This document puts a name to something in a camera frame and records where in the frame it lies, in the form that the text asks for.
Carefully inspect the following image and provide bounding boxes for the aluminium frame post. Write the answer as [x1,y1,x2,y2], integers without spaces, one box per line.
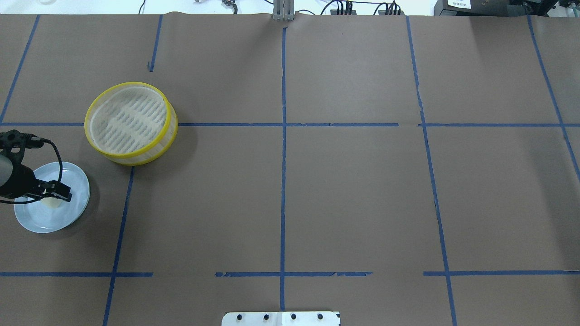
[271,0,295,21]

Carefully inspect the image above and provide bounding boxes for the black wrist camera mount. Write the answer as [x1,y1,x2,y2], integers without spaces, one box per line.
[0,129,45,163]

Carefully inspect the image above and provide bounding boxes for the black equipment box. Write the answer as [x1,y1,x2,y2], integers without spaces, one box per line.
[433,0,559,17]

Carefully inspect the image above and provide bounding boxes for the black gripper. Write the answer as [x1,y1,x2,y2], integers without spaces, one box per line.
[0,164,72,202]

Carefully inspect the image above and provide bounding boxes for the light blue plate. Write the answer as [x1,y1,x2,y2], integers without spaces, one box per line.
[13,162,91,234]

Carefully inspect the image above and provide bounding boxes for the yellow round steamer basket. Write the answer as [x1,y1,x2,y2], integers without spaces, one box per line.
[84,82,179,166]

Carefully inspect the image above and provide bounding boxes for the white steamed bun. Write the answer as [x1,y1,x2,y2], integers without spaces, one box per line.
[41,197,63,209]

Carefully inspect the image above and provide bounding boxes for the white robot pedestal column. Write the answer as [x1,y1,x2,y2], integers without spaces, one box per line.
[221,311,341,326]

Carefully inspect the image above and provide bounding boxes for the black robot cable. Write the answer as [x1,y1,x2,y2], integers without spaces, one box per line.
[41,139,64,182]

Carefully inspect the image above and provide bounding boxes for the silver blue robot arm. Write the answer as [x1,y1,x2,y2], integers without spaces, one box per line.
[0,156,72,206]

